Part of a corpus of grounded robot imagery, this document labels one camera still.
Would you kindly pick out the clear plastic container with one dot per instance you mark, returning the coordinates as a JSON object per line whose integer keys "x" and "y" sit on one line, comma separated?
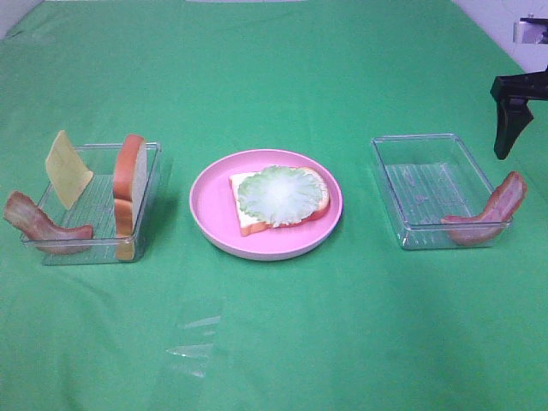
{"x": 432, "y": 189}
{"x": 95, "y": 207}

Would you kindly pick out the bacon strip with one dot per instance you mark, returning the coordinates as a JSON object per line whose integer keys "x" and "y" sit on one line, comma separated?
{"x": 500, "y": 207}
{"x": 21, "y": 212}

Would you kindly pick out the pink plate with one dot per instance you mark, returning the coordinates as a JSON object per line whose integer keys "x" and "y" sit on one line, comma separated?
{"x": 213, "y": 208}

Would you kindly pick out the yellow cheese slice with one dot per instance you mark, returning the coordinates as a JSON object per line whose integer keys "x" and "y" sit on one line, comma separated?
{"x": 68, "y": 174}

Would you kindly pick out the clear right plastic container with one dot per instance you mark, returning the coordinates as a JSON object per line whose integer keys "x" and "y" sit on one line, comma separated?
{"x": 432, "y": 189}

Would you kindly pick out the bread slice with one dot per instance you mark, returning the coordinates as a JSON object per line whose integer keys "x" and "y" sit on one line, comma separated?
{"x": 129, "y": 185}
{"x": 246, "y": 220}

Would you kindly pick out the clear left plastic container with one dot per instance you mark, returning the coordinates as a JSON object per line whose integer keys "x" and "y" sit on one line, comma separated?
{"x": 95, "y": 207}

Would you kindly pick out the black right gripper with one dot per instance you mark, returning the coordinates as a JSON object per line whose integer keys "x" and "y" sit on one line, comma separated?
{"x": 512, "y": 93}

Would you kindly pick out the green tablecloth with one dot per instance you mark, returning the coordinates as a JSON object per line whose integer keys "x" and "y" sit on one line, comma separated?
{"x": 358, "y": 323}

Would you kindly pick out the green lettuce leaf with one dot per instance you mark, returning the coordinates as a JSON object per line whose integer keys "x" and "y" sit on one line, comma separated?
{"x": 280, "y": 197}

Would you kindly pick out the clear tape strip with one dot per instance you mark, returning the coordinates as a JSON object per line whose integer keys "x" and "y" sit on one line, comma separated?
{"x": 192, "y": 341}

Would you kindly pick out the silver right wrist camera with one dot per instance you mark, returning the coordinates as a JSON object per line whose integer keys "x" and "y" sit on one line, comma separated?
{"x": 530, "y": 30}

